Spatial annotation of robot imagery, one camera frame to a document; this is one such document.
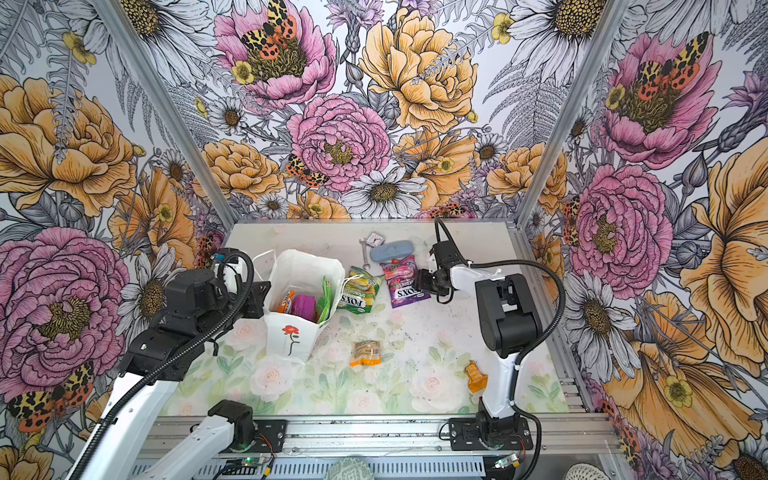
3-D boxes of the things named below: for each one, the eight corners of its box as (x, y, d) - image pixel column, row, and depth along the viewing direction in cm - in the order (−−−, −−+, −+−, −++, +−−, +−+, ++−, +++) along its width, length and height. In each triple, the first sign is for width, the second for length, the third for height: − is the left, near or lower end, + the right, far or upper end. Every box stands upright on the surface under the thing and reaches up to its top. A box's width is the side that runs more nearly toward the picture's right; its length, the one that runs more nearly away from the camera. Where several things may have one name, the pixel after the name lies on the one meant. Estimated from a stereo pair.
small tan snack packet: (351, 366, 88) (349, 361, 85) (353, 345, 92) (351, 340, 89) (381, 366, 88) (381, 361, 85) (381, 345, 92) (381, 340, 89)
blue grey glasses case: (373, 265, 111) (373, 260, 109) (369, 253, 114) (369, 248, 112) (415, 254, 114) (415, 250, 112) (409, 243, 118) (410, 238, 116)
